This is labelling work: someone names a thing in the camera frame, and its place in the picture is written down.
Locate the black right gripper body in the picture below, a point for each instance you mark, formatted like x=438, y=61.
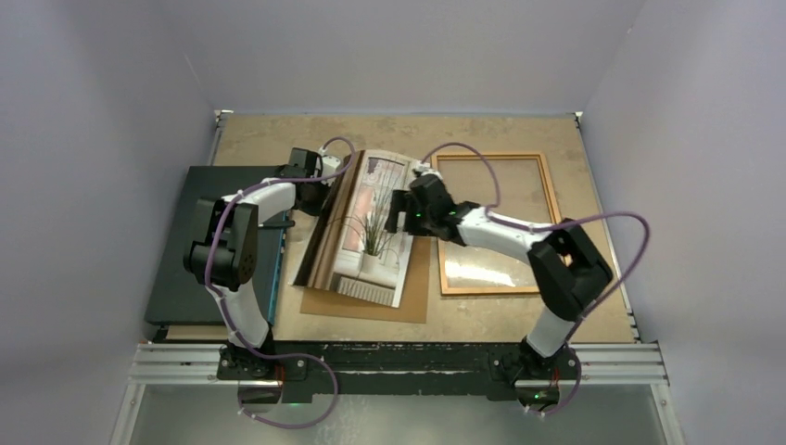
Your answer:
x=419, y=222

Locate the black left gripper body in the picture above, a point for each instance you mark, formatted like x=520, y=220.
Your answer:
x=318, y=196

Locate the orange wooden picture frame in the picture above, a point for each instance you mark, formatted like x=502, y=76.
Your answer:
x=556, y=196

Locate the plant photo print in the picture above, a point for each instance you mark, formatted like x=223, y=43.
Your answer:
x=350, y=251

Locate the brown frame backing board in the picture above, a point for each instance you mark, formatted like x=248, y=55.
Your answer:
x=412, y=307

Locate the clear glass pane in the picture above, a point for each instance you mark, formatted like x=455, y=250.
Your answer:
x=491, y=264

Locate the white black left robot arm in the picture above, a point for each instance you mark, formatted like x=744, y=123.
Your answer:
x=222, y=252

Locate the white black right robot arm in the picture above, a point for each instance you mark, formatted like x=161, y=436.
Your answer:
x=569, y=270

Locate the dark box with blue edge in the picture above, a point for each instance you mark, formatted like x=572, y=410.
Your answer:
x=177, y=297

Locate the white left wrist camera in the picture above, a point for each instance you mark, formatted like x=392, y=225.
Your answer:
x=326, y=166

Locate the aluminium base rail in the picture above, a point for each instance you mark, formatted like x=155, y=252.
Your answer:
x=594, y=364

